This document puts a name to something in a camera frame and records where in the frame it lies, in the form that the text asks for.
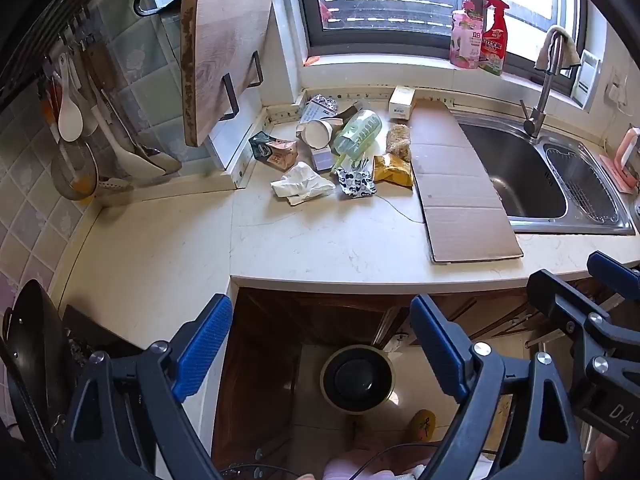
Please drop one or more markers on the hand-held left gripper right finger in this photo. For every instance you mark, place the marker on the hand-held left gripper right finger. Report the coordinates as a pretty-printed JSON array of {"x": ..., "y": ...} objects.
[{"x": 437, "y": 345}]

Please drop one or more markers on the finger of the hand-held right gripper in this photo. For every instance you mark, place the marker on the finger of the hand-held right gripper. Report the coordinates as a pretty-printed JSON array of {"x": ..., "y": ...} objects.
[
  {"x": 612, "y": 272},
  {"x": 565, "y": 300}
]

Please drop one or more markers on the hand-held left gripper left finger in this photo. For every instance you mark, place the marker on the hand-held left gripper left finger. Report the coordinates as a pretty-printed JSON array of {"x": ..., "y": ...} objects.
[{"x": 205, "y": 340}]

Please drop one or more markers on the cream trash bin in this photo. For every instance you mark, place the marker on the cream trash bin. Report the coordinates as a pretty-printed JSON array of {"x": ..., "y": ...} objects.
[{"x": 357, "y": 380}]

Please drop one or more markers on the black white patterned wrapper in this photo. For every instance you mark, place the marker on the black white patterned wrapper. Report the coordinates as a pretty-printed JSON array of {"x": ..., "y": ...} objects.
[{"x": 356, "y": 184}]

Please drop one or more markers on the yellow snack packet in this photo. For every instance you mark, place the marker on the yellow snack packet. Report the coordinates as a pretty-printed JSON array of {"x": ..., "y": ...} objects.
[{"x": 392, "y": 170}]

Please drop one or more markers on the white tissue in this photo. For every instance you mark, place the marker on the white tissue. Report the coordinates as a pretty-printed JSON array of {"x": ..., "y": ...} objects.
[{"x": 300, "y": 182}]

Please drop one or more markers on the teal packet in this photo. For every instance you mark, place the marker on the teal packet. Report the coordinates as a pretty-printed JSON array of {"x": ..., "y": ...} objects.
[{"x": 259, "y": 146}]

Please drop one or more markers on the brown grain packet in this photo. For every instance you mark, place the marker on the brown grain packet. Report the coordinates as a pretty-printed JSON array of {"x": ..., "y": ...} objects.
[{"x": 398, "y": 141}]

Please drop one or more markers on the pale green plastic bottle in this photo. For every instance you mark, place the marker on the pale green plastic bottle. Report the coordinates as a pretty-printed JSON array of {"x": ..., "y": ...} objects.
[{"x": 357, "y": 132}]

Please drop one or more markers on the silver foil bag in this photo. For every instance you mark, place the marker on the silver foil bag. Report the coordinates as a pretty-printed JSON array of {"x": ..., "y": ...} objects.
[{"x": 316, "y": 109}]

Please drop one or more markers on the person's right hand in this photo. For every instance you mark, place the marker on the person's right hand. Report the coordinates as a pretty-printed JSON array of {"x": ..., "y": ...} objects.
[{"x": 605, "y": 457}]

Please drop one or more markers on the yellow embroidered slipper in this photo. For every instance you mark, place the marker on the yellow embroidered slipper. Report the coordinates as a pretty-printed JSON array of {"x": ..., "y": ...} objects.
[{"x": 420, "y": 425}]

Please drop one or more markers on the metal drain basket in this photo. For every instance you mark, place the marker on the metal drain basket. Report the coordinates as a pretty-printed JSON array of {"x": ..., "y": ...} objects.
[{"x": 585, "y": 185}]

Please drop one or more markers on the black gas stove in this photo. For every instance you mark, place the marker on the black gas stove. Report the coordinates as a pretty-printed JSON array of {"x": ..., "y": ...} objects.
[{"x": 100, "y": 335}]

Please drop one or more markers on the pink soap holder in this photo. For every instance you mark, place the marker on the pink soap holder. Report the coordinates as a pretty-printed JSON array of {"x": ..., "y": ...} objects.
[{"x": 625, "y": 160}]

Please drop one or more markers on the stainless steel sink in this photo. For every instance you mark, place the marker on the stainless steel sink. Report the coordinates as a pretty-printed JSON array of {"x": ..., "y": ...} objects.
[{"x": 520, "y": 180}]

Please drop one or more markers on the brown cardboard sheet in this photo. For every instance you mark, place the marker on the brown cardboard sheet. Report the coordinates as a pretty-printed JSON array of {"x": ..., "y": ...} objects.
[{"x": 460, "y": 200}]

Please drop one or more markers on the black wok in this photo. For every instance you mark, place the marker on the black wok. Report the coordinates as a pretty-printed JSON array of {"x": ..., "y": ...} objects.
[{"x": 35, "y": 360}]

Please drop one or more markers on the white slotted spoon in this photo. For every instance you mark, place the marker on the white slotted spoon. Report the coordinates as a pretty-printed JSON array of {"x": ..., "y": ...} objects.
[{"x": 112, "y": 185}]

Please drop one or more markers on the white plastic ladle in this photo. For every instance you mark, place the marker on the white plastic ladle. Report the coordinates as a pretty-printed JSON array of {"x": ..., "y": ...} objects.
[{"x": 142, "y": 165}]

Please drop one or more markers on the metal faucet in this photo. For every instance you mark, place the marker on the metal faucet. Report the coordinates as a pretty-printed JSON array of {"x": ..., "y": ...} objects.
[{"x": 542, "y": 90}]

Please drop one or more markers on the metal mesh strainer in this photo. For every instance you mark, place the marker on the metal mesh strainer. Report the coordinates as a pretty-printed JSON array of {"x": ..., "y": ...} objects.
[{"x": 75, "y": 170}]

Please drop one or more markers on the small purple box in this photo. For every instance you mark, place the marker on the small purple box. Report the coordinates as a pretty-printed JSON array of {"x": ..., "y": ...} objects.
[{"x": 322, "y": 160}]

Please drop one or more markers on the beige dish cloth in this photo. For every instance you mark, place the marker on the beige dish cloth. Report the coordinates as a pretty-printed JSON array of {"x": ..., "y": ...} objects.
[{"x": 567, "y": 55}]

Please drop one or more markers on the white paper cup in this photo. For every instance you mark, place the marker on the white paper cup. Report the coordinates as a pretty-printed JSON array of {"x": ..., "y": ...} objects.
[{"x": 317, "y": 133}]

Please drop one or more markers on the small white box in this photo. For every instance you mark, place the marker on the small white box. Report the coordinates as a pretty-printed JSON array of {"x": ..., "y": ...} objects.
[{"x": 401, "y": 102}]

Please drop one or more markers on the red spray bottle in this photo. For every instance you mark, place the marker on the red spray bottle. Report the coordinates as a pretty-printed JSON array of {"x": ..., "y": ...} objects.
[{"x": 492, "y": 45}]

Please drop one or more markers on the white rice paddle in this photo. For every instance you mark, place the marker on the white rice paddle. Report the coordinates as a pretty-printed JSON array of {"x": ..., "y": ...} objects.
[{"x": 70, "y": 120}]

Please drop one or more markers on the pink soap bottle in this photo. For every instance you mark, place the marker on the pink soap bottle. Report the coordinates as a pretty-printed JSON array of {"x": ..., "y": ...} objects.
[{"x": 466, "y": 40}]

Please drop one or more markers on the black cutting board rack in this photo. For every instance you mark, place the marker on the black cutting board rack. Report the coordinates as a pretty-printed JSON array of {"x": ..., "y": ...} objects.
[{"x": 258, "y": 67}]

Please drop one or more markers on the orange hanging utensil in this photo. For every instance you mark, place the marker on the orange hanging utensil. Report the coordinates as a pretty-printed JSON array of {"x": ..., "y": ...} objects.
[{"x": 48, "y": 105}]

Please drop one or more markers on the wooden cutting board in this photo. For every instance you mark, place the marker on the wooden cutting board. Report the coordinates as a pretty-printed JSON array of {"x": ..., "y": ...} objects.
[{"x": 220, "y": 50}]

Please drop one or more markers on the black range hood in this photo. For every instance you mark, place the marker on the black range hood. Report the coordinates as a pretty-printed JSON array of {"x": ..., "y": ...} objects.
[{"x": 50, "y": 10}]

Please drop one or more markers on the white wall outlet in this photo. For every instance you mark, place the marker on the white wall outlet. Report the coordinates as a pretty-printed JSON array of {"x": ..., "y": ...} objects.
[{"x": 617, "y": 91}]

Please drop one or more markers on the white wall box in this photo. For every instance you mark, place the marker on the white wall box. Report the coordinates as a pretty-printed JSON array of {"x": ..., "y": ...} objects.
[{"x": 585, "y": 80}]

